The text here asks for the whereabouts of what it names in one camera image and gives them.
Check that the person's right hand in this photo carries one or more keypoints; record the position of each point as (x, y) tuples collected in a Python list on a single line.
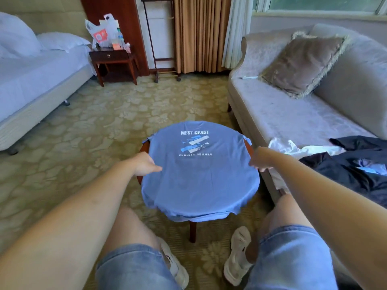
[(265, 158)]

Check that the white sheer curtain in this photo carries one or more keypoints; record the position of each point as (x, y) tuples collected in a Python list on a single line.
[(237, 30)]

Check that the round wooden table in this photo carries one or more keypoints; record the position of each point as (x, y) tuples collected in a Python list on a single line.
[(192, 232)]

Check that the white sneaker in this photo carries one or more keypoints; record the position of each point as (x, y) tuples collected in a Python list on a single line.
[(174, 265), (237, 256)]

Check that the white plastic bag red print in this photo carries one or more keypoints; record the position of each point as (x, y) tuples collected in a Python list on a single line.
[(97, 34)]

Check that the pile of clothes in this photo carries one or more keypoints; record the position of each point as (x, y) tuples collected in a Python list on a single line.
[(344, 163)]

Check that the person's left forearm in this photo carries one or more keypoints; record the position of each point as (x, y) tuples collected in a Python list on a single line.
[(60, 232)]

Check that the white framed window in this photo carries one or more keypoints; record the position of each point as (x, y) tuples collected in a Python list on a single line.
[(326, 4)]

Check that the person's left hand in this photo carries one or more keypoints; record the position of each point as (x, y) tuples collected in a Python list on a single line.
[(144, 164)]

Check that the small white flat object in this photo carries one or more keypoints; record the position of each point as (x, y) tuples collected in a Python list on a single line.
[(248, 76)]

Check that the grey velvet chaise sofa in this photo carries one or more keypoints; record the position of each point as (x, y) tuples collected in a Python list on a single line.
[(290, 111)]

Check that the person's right forearm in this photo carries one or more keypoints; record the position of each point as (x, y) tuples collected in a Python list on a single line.
[(344, 208)]

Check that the black valet stand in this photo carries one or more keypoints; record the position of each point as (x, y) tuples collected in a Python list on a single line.
[(163, 70)]

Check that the blue denim shorts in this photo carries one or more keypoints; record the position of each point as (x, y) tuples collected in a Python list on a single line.
[(290, 259)]

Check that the beige curtain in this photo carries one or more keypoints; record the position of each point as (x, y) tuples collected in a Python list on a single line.
[(202, 33)]

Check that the dark wooden wall panel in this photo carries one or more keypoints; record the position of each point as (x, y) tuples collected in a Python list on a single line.
[(130, 21)]

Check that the white duvet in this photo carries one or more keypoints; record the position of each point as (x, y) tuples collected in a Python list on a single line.
[(15, 36)]

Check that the beige padded headboard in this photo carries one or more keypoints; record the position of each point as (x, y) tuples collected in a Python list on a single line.
[(54, 15)]

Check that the dark wooden nightstand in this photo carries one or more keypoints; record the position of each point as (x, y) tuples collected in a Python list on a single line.
[(112, 56)]

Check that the white bed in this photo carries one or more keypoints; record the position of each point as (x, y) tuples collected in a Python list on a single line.
[(30, 87)]

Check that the person's right leg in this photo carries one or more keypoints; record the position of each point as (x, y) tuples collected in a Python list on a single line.
[(284, 211)]

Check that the brown fringed cushion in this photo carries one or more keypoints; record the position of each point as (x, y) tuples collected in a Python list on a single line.
[(302, 63)]

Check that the white pillow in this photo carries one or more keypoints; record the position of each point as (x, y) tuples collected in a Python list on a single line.
[(63, 41)]

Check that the plain white plastic bag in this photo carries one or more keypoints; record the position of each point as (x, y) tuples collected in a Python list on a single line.
[(112, 27)]

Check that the light blue printed T-shirt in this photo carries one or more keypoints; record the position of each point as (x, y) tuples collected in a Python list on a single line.
[(199, 178)]

